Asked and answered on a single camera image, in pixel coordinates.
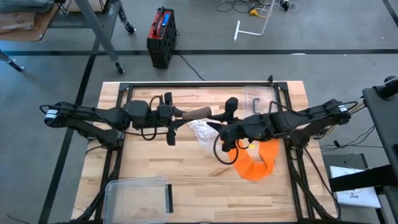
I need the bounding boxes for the grey rolling cart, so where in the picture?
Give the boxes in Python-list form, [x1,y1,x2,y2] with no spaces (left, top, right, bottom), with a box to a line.
[0,0,137,75]

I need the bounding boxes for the red and black power station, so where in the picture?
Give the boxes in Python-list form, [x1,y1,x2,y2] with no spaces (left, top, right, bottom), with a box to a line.
[146,6,178,70]

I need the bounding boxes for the brown cardboard sheet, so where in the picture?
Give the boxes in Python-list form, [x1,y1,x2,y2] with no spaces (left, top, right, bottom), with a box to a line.
[0,2,60,43]

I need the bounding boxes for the clear lid with black handle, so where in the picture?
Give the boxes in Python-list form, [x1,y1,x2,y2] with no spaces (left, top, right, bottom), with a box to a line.
[241,86,279,118]

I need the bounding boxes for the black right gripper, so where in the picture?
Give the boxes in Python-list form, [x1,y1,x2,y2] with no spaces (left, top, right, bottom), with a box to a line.
[206,96,251,153]

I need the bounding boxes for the black cable bundle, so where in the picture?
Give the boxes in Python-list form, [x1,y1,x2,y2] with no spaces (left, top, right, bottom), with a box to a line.
[70,146,124,224]
[287,147,341,222]

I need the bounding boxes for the orange elastic bandage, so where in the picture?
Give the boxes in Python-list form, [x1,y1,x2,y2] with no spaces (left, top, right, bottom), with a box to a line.
[227,138,281,182]

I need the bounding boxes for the white paper box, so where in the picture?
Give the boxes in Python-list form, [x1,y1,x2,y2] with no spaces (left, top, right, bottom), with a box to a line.
[329,166,382,209]

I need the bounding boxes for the black aluminium rig frame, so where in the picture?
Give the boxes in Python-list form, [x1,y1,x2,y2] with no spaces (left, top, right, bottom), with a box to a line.
[93,75,312,224]

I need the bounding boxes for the black power cable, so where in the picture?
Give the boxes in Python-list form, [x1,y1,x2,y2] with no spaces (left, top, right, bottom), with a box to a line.
[175,29,206,82]

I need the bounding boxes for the black side table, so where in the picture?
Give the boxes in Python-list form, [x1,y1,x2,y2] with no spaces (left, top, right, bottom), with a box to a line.
[362,75,398,175]

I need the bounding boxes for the clear plastic zip bag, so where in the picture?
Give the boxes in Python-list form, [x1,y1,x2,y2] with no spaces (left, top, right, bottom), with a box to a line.
[187,119,225,156]

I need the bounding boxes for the tangled dark floor cables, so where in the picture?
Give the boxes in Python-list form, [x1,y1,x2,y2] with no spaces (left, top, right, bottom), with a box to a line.
[215,0,265,15]

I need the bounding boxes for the white T-shaped pipe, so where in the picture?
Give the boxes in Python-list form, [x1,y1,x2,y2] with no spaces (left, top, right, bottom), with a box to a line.
[233,0,277,42]

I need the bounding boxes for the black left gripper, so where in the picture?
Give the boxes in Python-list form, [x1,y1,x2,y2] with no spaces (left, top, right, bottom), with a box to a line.
[154,91,203,147]

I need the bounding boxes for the black flat beam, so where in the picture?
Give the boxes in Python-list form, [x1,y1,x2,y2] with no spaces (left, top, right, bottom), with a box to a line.
[328,164,398,193]

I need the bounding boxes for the brown elastic bandage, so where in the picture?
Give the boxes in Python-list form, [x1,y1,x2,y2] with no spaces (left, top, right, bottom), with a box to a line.
[181,105,215,121]

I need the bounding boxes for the clear plastic storage bin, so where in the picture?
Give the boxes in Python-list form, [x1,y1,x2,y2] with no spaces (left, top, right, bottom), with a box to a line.
[103,175,174,224]

